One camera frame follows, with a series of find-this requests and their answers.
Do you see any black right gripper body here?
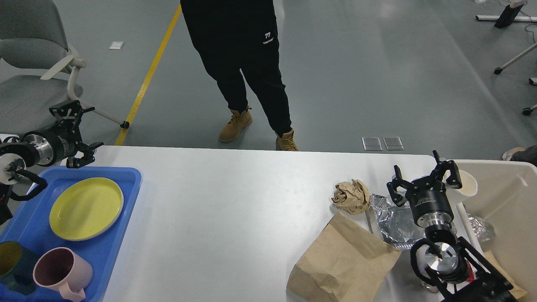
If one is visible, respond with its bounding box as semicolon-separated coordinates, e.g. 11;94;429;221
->
405;178;454;228

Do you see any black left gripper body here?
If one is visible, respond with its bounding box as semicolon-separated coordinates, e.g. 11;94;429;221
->
23;124;82;166

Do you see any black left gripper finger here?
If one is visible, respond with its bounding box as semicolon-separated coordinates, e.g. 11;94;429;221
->
66;142;104;169
49;101;95;134

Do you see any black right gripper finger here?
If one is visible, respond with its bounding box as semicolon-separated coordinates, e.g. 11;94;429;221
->
387;165;410;208
430;150;463;189

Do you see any yellow plate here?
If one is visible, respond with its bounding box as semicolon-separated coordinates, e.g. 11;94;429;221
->
49;177;123;242

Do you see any pink mug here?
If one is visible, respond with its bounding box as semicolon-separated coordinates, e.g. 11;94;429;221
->
32;247;94;302

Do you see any dark green mug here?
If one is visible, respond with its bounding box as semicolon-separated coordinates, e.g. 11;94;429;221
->
0;241;40;296

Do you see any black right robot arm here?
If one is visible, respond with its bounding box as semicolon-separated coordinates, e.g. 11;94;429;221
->
387;151;516;302

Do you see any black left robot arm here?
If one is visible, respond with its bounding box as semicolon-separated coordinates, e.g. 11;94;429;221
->
0;101;104;224

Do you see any white paper cup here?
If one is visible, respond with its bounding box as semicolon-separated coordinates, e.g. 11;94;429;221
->
455;170;478;197

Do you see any crumpled aluminium foil tray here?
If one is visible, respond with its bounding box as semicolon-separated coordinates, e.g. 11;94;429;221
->
367;194;425;250

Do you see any metal floor socket plate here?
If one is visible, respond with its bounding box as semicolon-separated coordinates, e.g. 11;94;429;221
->
382;136;404;151
361;136;383;151

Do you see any crumpled brown paper ball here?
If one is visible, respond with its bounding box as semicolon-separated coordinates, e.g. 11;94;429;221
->
331;179;370;215

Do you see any beige plastic bin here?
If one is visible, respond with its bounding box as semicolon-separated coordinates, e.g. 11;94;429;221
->
455;160;537;302

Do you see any foil piece in bin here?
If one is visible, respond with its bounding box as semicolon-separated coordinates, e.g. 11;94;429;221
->
467;213;495;242

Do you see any blue plastic tray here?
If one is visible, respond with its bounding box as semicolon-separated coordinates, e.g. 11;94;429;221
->
0;166;142;302

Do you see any pink plate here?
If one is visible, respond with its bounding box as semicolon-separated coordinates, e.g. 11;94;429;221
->
49;200;123;242

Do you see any shoe at right edge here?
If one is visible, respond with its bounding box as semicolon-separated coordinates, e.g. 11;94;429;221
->
502;145;537;166

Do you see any crushed red soda can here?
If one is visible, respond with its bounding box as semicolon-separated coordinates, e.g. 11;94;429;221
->
420;277;439;294

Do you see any grey office chair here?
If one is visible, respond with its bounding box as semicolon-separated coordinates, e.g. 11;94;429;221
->
0;0;130;137

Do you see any brown paper bag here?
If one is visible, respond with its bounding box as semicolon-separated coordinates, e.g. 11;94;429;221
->
287;213;401;302

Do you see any white chair base with casters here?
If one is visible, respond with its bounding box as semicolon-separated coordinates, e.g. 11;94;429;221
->
493;42;537;115

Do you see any brown paper in bin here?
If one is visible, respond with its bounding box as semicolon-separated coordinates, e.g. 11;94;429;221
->
483;250;528;300

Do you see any white stand with black bag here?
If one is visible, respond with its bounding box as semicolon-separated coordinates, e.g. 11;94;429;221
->
475;0;537;29

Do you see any person in black trousers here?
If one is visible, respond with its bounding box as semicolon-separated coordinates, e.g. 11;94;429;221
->
180;0;298;151

